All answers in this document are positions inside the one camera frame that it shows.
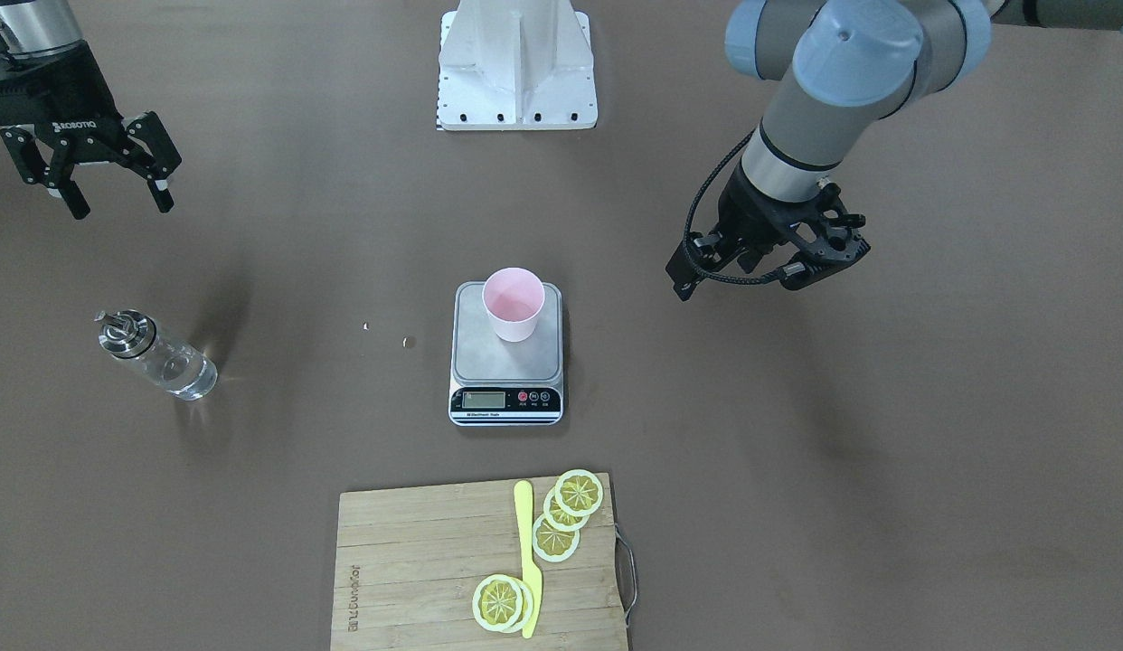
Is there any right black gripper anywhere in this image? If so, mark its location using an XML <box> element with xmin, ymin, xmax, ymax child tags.
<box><xmin>0</xmin><ymin>42</ymin><xmax>182</xmax><ymax>220</ymax></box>

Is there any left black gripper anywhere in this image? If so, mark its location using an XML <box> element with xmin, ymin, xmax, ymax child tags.
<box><xmin>666</xmin><ymin>166</ymin><xmax>786</xmax><ymax>301</ymax></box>

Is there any clear glass sauce bottle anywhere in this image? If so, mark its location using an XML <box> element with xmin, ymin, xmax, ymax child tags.
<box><xmin>94</xmin><ymin>309</ymin><xmax>218</xmax><ymax>402</ymax></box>

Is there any pink plastic cup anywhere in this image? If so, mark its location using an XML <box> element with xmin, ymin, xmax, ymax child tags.
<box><xmin>482</xmin><ymin>267</ymin><xmax>545</xmax><ymax>343</ymax></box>

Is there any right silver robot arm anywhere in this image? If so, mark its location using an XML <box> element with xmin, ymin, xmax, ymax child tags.
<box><xmin>0</xmin><ymin>1</ymin><xmax>182</xmax><ymax>220</ymax></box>

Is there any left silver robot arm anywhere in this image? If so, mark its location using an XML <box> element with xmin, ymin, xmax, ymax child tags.
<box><xmin>665</xmin><ymin>1</ymin><xmax>1123</xmax><ymax>301</ymax></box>

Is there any silver kitchen scale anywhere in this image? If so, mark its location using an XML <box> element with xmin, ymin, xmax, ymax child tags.
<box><xmin>448</xmin><ymin>281</ymin><xmax>565</xmax><ymax>427</ymax></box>

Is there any lemon slice toy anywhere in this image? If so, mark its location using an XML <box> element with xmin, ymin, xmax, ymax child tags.
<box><xmin>554</xmin><ymin>468</ymin><xmax>604</xmax><ymax>519</ymax></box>
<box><xmin>530</xmin><ymin>515</ymin><xmax>579</xmax><ymax>563</ymax></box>
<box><xmin>544</xmin><ymin>487</ymin><xmax>590</xmax><ymax>533</ymax></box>
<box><xmin>471</xmin><ymin>574</ymin><xmax>537</xmax><ymax>634</ymax></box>

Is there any yellow plastic knife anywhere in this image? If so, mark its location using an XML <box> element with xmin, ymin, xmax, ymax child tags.
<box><xmin>514</xmin><ymin>479</ymin><xmax>544</xmax><ymax>639</ymax></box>

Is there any wooden cutting board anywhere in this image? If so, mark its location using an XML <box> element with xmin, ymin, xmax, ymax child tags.
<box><xmin>330</xmin><ymin>479</ymin><xmax>630</xmax><ymax>650</ymax></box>

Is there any black braided cable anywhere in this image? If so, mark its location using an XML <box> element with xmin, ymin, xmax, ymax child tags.
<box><xmin>684</xmin><ymin>131</ymin><xmax>811</xmax><ymax>288</ymax></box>

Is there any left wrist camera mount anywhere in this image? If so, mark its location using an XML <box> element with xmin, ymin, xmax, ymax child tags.
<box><xmin>780</xmin><ymin>183</ymin><xmax>871</xmax><ymax>291</ymax></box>

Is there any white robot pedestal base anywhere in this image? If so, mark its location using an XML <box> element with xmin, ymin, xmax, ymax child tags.
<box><xmin>435</xmin><ymin>1</ymin><xmax>599</xmax><ymax>131</ymax></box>

